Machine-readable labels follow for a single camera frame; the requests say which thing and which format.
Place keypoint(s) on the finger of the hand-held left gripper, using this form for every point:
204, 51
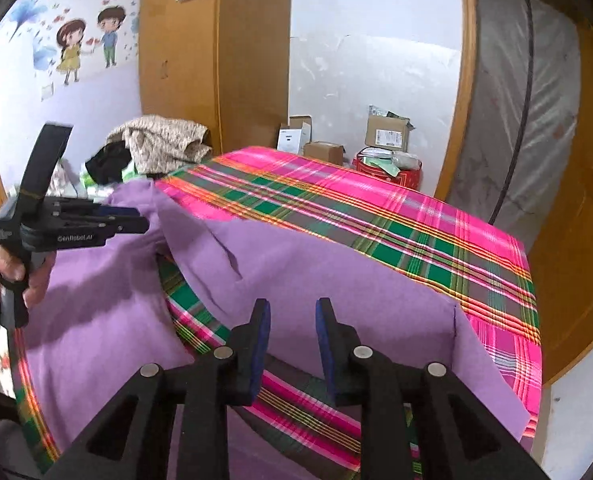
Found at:
131, 226
121, 211

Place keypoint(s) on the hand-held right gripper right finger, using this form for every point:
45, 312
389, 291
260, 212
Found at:
324, 350

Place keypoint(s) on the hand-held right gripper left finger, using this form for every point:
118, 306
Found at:
259, 350

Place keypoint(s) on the purple fleece pants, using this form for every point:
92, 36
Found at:
301, 270

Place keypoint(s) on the black garment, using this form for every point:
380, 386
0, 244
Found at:
106, 162

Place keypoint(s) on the pink green plaid bed sheet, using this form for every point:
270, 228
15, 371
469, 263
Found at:
376, 200

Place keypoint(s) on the wooden wardrobe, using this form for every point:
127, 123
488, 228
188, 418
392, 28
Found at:
191, 60

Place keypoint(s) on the white cardboard box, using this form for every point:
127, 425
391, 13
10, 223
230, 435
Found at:
291, 137

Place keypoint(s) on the red gift box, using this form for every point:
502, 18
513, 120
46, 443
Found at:
406, 177

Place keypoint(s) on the small closed brown cardboard box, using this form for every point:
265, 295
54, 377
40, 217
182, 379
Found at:
324, 152

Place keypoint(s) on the open brown cardboard box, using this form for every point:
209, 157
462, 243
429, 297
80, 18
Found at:
386, 132

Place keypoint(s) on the wooden door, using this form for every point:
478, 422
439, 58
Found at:
576, 260

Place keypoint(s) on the white wall switch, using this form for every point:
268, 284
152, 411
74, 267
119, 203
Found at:
47, 92

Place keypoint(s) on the cartoon wall sticker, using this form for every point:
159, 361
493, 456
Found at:
76, 35

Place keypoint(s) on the wooden door frame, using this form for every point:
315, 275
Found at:
461, 85

